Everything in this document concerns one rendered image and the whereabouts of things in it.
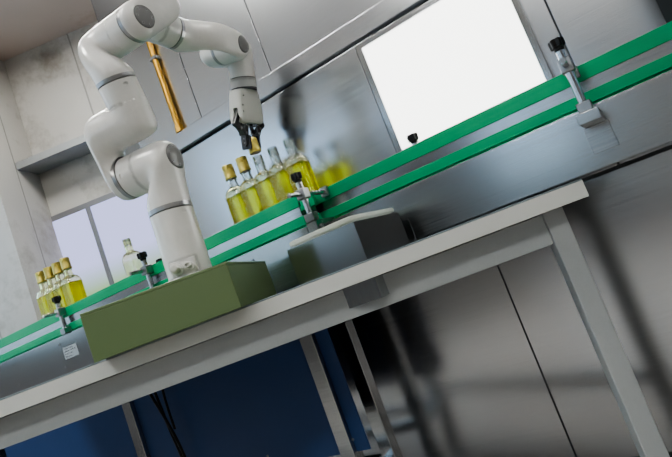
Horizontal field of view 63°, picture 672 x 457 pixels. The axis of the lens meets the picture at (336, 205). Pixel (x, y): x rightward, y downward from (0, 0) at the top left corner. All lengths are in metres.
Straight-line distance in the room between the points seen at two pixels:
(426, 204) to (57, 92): 4.55
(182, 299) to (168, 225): 0.19
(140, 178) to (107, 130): 0.12
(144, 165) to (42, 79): 4.42
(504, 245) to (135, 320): 0.72
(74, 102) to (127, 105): 4.15
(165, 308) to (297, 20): 1.00
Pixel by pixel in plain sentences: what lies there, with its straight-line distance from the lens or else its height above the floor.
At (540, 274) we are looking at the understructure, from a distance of 1.47.
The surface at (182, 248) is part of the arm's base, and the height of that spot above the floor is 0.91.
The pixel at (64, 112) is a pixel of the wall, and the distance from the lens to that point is 5.43.
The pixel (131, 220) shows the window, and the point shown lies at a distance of 4.95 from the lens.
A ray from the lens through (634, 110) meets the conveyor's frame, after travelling 1.21.
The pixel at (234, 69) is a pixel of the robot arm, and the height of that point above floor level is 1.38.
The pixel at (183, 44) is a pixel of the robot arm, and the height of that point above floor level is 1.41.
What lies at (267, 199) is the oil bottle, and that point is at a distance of 1.55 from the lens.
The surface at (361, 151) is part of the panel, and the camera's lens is 1.56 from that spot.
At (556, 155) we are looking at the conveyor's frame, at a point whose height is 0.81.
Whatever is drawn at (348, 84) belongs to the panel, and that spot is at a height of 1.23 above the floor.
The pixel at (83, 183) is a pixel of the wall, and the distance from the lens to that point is 5.21.
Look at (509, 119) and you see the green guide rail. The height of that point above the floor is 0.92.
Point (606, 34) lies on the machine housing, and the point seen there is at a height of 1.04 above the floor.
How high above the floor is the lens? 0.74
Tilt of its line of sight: 7 degrees up
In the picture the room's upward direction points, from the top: 21 degrees counter-clockwise
